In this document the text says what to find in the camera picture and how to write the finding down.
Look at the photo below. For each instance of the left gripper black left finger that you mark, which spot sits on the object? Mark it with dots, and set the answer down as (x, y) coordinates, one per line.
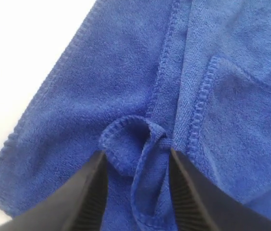
(78, 205)

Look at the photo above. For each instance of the blue microfibre towel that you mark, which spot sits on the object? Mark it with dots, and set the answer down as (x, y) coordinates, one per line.
(139, 78)

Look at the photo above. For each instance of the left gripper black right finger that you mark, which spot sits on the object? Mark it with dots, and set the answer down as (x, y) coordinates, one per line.
(201, 206)

